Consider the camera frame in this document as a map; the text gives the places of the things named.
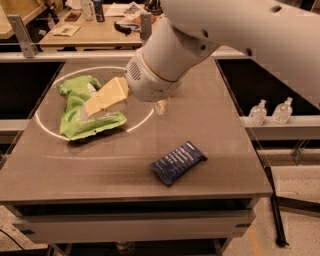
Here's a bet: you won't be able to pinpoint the white card on desk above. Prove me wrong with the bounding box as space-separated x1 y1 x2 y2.
52 24 80 37

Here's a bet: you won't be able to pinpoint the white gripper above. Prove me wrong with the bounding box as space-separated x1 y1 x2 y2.
84 49 181 117

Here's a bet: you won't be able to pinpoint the metal bracket post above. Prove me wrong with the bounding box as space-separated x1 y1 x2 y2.
7 15 38 58
140 13 152 45

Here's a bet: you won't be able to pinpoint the black floor pole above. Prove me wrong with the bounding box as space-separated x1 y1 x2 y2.
264 166 289 248

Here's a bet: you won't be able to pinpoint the white drawer under table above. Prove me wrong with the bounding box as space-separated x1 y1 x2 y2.
14 210 255 244

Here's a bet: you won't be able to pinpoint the middle metal bracket post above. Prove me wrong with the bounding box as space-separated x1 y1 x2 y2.
140 13 152 45

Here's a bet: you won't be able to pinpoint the clear sanitizer bottle right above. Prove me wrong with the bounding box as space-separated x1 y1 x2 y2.
272 97 293 124

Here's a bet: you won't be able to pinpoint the white bottle on desk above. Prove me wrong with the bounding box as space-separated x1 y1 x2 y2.
80 0 94 21

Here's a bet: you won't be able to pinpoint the green rice chip bag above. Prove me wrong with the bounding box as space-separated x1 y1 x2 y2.
57 75 127 140

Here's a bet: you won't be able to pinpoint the black round object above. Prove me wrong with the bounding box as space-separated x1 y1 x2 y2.
144 0 163 15

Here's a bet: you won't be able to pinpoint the clear sanitizer bottle left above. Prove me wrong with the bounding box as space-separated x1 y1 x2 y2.
247 99 267 126

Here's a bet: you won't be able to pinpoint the left metal bracket post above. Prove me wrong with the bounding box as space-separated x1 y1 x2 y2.
7 15 38 58

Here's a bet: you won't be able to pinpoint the brown phone on desk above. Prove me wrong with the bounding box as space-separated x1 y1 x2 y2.
65 12 81 22

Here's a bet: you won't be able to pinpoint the blue snack packet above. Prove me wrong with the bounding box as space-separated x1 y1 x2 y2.
150 141 207 186

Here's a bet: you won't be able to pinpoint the black sunglasses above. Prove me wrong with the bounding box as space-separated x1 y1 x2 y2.
114 22 140 35

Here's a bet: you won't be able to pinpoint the clear sanitizer bottle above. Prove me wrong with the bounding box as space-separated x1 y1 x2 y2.
272 97 293 124
247 99 267 126

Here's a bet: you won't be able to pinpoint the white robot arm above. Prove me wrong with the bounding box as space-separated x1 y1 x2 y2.
125 0 320 107

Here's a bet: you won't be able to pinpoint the dark blue spray can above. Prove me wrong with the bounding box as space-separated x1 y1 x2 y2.
93 0 105 22

